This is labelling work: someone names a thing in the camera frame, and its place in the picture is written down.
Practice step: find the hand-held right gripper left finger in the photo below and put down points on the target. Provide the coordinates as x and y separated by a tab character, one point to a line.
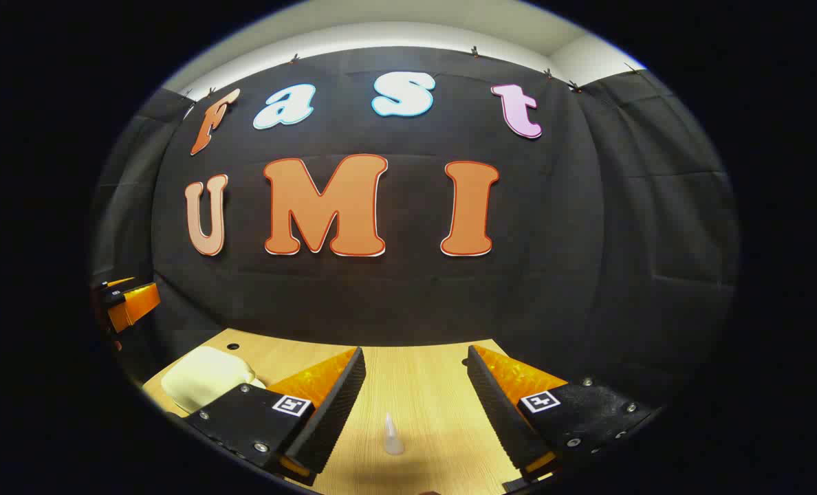
333	419

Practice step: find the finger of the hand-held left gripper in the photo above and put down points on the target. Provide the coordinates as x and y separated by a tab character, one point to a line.
137	306

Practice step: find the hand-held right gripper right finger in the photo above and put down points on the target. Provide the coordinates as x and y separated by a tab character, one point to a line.
505	412

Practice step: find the small clear bottle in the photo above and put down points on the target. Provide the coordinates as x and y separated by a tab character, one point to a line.
393	440

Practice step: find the black backdrop cloth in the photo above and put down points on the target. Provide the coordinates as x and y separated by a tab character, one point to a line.
408	295

